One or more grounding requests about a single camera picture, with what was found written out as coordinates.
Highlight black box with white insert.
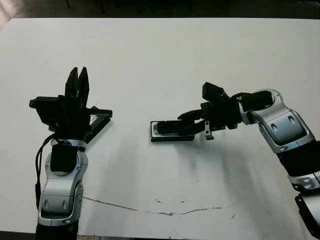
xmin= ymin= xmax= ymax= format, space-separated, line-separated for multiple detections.
xmin=150 ymin=120 xmax=196 ymax=144

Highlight black camera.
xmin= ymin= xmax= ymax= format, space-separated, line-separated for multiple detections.
xmin=156 ymin=120 xmax=187 ymax=135

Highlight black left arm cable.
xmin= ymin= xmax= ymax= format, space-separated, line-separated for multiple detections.
xmin=34 ymin=133 xmax=56 ymax=210

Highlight black box lid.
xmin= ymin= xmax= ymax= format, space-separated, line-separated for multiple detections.
xmin=84 ymin=106 xmax=113 ymax=145

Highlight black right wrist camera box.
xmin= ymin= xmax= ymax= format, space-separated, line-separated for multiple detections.
xmin=201 ymin=81 xmax=227 ymax=101

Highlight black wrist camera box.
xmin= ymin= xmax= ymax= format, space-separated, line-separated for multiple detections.
xmin=201 ymin=81 xmax=227 ymax=101
xmin=29 ymin=96 xmax=61 ymax=127

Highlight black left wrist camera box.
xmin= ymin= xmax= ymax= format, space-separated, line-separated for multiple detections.
xmin=29 ymin=96 xmax=61 ymax=127

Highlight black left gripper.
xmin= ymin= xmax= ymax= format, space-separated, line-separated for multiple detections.
xmin=48 ymin=66 xmax=113 ymax=144

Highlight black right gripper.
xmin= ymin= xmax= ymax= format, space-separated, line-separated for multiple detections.
xmin=177 ymin=98 xmax=243 ymax=140

